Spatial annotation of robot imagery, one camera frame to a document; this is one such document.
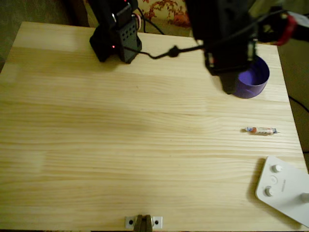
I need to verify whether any white blue candy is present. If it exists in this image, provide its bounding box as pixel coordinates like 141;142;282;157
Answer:
242;125;280;136

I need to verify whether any purple plastic bowl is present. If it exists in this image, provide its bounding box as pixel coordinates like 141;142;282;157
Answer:
231;57;270;99

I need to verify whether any floral upholstered sofa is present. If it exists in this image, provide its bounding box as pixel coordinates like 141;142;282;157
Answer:
141;0;192;28

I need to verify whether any thin black camera cable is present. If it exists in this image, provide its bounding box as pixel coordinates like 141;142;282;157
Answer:
124;9;289;60

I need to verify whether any black floor cable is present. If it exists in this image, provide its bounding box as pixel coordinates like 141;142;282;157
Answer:
288;95;309;114

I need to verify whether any black power cable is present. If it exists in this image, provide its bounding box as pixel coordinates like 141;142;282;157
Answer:
137;7;166;36

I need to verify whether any white camera stand base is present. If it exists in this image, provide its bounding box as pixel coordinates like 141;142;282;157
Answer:
254;155;309;228

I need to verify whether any white metal bracket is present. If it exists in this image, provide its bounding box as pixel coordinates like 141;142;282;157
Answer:
124;215;163;229

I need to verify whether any dark clamp post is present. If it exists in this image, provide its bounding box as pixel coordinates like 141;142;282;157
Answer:
134;214;153;232

